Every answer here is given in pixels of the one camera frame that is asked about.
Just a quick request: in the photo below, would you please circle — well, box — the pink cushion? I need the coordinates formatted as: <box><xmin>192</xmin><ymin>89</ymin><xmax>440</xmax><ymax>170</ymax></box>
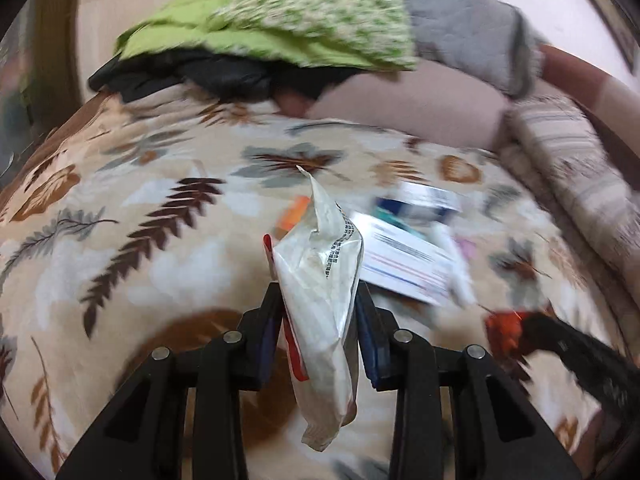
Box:
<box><xmin>277</xmin><ymin>57</ymin><xmax>511</xmax><ymax>153</ymax></box>

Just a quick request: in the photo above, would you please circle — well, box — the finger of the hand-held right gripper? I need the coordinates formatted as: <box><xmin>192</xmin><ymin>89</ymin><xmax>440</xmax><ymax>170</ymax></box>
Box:
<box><xmin>520</xmin><ymin>310</ymin><xmax>640</xmax><ymax>416</ymax></box>

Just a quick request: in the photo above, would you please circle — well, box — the grey quilted blanket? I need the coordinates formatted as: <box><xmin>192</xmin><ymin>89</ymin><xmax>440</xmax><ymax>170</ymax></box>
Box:
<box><xmin>395</xmin><ymin>0</ymin><xmax>546</xmax><ymax>101</ymax></box>

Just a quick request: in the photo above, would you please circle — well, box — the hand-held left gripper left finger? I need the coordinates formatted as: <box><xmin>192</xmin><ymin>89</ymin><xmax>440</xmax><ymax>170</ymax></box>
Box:
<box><xmin>55</xmin><ymin>282</ymin><xmax>291</xmax><ymax>480</ymax></box>

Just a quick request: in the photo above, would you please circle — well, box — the blue and white box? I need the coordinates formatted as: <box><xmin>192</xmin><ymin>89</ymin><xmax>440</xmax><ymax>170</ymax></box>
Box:
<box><xmin>375</xmin><ymin>182</ymin><xmax>463</xmax><ymax>226</ymax></box>

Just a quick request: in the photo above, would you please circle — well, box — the black jacket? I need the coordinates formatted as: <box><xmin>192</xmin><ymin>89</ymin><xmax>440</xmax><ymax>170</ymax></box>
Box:
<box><xmin>87</xmin><ymin>50</ymin><xmax>361</xmax><ymax>103</ymax></box>

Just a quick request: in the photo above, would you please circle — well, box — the orange medicine box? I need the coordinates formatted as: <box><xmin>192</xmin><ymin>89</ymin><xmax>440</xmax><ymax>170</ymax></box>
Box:
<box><xmin>277</xmin><ymin>195</ymin><xmax>313</xmax><ymax>233</ymax></box>

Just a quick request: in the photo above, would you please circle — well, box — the striped beige cloth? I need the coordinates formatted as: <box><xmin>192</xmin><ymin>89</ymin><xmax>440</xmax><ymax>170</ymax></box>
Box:
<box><xmin>500</xmin><ymin>95</ymin><xmax>640</xmax><ymax>311</ymax></box>

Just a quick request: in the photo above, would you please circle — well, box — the white snack wrapper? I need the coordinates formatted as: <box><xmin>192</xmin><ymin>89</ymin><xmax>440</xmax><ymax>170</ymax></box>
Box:
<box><xmin>262</xmin><ymin>165</ymin><xmax>363</xmax><ymax>453</ymax></box>

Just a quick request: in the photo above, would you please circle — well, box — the green floral quilt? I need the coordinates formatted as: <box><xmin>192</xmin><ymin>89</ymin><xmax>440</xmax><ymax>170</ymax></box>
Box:
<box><xmin>117</xmin><ymin>0</ymin><xmax>418</xmax><ymax>73</ymax></box>

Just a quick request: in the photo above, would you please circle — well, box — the white striped paper box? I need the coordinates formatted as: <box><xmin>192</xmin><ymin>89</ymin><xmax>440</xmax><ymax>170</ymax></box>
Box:
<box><xmin>350</xmin><ymin>210</ymin><xmax>453</xmax><ymax>306</ymax></box>

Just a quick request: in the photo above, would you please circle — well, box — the white tube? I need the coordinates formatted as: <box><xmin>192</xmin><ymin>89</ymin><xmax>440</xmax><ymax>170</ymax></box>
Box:
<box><xmin>432</xmin><ymin>222</ymin><xmax>478</xmax><ymax>308</ymax></box>

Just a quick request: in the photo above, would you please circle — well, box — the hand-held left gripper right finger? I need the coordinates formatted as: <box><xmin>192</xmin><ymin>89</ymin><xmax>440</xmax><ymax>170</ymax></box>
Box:
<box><xmin>356</xmin><ymin>285</ymin><xmax>583</xmax><ymax>480</ymax></box>

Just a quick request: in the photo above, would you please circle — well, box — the red wrapper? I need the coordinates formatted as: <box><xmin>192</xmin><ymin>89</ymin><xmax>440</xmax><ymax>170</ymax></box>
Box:
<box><xmin>482</xmin><ymin>307</ymin><xmax>531</xmax><ymax>366</ymax></box>

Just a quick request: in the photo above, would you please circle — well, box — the leaf printed beige blanket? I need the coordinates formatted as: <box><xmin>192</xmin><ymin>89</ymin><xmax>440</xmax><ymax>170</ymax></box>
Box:
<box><xmin>0</xmin><ymin>85</ymin><xmax>631</xmax><ymax>480</ymax></box>

